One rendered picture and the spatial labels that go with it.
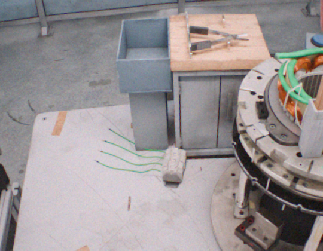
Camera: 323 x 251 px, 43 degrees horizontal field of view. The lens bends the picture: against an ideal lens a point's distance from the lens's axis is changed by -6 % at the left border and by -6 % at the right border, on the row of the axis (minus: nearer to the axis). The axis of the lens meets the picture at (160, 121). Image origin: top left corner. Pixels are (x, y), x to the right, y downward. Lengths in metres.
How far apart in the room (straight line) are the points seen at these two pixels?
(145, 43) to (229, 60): 0.25
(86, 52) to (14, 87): 0.54
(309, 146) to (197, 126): 0.41
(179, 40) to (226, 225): 0.39
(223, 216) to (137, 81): 0.33
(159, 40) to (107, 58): 1.78
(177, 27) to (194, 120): 0.21
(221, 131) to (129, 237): 0.31
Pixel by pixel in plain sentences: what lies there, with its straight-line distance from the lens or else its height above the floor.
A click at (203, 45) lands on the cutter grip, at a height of 1.09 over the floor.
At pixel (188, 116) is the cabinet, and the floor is 0.91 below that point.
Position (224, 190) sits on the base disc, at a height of 0.80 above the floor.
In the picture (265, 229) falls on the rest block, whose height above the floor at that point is 0.84.
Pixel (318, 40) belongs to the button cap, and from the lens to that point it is 0.99.
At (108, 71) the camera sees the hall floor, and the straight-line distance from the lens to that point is 2.66.
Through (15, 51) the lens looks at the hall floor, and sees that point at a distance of 3.09.
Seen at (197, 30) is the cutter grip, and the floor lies 1.09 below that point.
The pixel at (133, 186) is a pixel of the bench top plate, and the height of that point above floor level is 0.78.
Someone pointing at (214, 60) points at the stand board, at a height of 1.06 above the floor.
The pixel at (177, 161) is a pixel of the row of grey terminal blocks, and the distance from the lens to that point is 0.98.
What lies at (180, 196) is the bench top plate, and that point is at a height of 0.78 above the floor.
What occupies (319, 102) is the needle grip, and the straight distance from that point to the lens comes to 0.57.
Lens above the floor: 1.54
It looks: 43 degrees down
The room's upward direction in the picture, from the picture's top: 4 degrees counter-clockwise
